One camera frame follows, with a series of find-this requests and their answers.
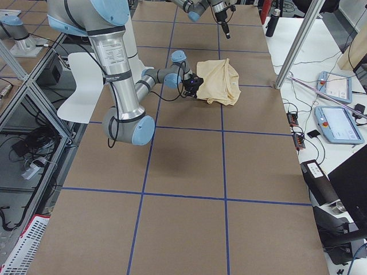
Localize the blue teach pendant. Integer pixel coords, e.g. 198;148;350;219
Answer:
314;106;365;145
317;71;352;104

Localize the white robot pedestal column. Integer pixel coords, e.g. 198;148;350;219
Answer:
123;15;153;84

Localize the white plastic chair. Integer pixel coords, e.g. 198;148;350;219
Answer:
57;52;104;124

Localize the cream long-sleeve printed shirt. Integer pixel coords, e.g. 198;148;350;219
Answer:
196;58;241;105

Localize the white plastic basket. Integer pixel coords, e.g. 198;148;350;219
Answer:
1;214;50;275

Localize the aluminium frame post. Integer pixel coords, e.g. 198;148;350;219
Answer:
274;0;325;89

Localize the small electronics board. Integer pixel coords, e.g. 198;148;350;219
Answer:
286;112;299;127

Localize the upper blue teach pendant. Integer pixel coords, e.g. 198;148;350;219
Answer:
317;71;352;104

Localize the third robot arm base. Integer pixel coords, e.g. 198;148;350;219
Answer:
1;15;49;58

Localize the red cylinder bottle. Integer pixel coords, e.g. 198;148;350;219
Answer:
260;0;272;24

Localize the white power strip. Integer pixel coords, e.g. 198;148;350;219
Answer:
21;160;45;180

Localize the long reacher grabber stick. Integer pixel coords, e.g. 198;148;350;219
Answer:
288;76;367;119

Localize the black monitor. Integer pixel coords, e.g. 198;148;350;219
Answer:
328;146;366;229

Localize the black box with label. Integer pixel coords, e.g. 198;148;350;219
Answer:
300;160;339;206

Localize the black water bottle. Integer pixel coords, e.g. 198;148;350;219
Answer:
266;9;281;37

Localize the lower blue teach pendant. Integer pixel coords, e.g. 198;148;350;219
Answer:
314;106;365;145

